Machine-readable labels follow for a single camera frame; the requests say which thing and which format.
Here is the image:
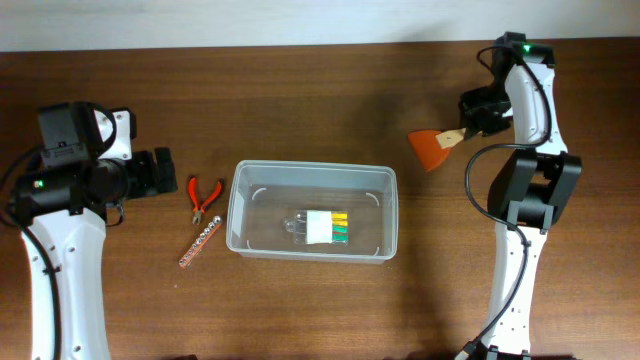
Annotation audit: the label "orange scraper with wooden handle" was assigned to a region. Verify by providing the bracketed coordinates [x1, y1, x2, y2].
[408, 128, 466, 172]

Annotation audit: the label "orange handled cutting pliers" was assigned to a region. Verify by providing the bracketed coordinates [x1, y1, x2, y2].
[187, 176, 224, 225]

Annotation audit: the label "orange socket bit rail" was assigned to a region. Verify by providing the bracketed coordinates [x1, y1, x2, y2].
[178, 215, 223, 269]

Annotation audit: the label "clear case of screwdrivers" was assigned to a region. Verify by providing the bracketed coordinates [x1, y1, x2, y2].
[285, 210, 349, 245]

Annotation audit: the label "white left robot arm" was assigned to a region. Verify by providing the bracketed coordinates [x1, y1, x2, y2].
[7, 102, 178, 359]

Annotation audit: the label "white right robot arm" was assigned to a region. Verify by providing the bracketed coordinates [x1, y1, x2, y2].
[457, 32, 583, 359]

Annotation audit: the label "clear plastic container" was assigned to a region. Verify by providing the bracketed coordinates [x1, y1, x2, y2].
[226, 160, 399, 264]

